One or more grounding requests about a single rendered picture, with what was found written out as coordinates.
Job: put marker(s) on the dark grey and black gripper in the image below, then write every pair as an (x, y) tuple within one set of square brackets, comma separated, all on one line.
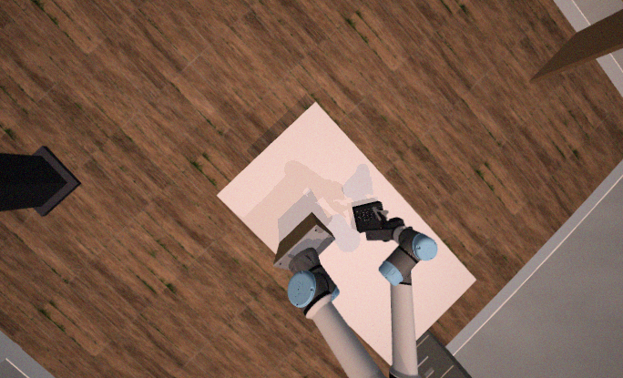
[(393, 222)]

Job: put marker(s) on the black lighting desk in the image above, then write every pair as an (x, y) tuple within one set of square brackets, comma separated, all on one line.
[(365, 217)]

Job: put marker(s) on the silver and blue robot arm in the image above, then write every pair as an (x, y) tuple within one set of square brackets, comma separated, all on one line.
[(307, 291)]

